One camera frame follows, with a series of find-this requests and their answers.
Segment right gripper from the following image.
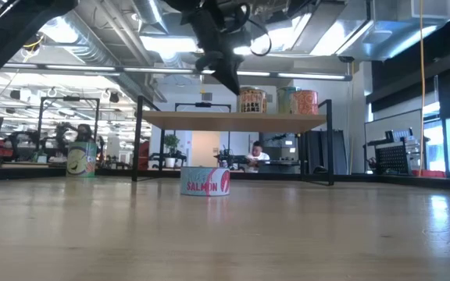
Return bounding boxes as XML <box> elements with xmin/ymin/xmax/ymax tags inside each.
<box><xmin>181</xmin><ymin>5</ymin><xmax>252</xmax><ymax>96</ymax></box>

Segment black beans can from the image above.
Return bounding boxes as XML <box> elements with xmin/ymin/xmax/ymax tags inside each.
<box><xmin>237</xmin><ymin>86</ymin><xmax>268</xmax><ymax>114</ymax></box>

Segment yellow-green carrots can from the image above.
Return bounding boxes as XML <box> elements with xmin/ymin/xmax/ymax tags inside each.
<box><xmin>276</xmin><ymin>86</ymin><xmax>295</xmax><ymax>115</ymax></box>

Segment orange white patterned can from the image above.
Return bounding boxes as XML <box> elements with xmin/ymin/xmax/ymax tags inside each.
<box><xmin>289</xmin><ymin>90</ymin><xmax>320</xmax><ymax>116</ymax></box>

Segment teal salmon can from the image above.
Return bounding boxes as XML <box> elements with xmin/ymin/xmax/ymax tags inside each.
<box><xmin>180</xmin><ymin>166</ymin><xmax>231</xmax><ymax>197</ymax></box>

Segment green white label can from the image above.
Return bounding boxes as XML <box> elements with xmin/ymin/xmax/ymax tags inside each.
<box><xmin>66</xmin><ymin>140</ymin><xmax>98</xmax><ymax>179</ymax></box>

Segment wooden shelf black metal legs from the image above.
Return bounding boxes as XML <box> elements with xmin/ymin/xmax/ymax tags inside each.
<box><xmin>131</xmin><ymin>94</ymin><xmax>335</xmax><ymax>187</ymax></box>

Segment person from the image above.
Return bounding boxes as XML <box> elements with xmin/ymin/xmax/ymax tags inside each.
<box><xmin>74</xmin><ymin>123</ymin><xmax>95</xmax><ymax>144</ymax></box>
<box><xmin>245</xmin><ymin>140</ymin><xmax>272</xmax><ymax>174</ymax></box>

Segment background robot table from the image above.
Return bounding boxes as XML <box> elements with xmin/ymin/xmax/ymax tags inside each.
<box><xmin>213</xmin><ymin>152</ymin><xmax>302</xmax><ymax>175</ymax></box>

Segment potted plant white pot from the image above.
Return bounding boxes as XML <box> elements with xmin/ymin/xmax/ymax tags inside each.
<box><xmin>163</xmin><ymin>133</ymin><xmax>180</xmax><ymax>169</ymax></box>

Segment black cabinet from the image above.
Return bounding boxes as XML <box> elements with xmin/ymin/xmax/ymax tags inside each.
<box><xmin>302</xmin><ymin>130</ymin><xmax>350</xmax><ymax>176</ymax></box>

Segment long ceiling light tube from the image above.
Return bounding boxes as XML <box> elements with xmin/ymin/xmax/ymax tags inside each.
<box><xmin>2</xmin><ymin>62</ymin><xmax>354</xmax><ymax>82</ymax></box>

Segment black pegboard desk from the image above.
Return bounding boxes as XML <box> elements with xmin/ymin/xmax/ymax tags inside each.
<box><xmin>363</xmin><ymin>127</ymin><xmax>431</xmax><ymax>176</ymax></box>

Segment red plastic bin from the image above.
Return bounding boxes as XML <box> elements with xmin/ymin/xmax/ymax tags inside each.
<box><xmin>411</xmin><ymin>169</ymin><xmax>447</xmax><ymax>179</ymax></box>

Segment black robot station frame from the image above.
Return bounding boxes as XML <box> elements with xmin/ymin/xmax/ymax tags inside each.
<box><xmin>38</xmin><ymin>96</ymin><xmax>101</xmax><ymax>157</ymax></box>
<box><xmin>173</xmin><ymin>101</ymin><xmax>233</xmax><ymax>157</ymax></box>

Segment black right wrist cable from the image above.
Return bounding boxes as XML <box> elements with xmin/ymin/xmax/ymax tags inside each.
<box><xmin>244</xmin><ymin>3</ymin><xmax>273</xmax><ymax>58</ymax></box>

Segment yellow extension cable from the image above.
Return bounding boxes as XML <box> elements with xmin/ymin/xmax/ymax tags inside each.
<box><xmin>418</xmin><ymin>0</ymin><xmax>427</xmax><ymax>177</ymax></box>

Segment black aluminium table frame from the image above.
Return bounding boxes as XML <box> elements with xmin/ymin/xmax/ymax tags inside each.
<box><xmin>0</xmin><ymin>165</ymin><xmax>450</xmax><ymax>193</ymax></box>

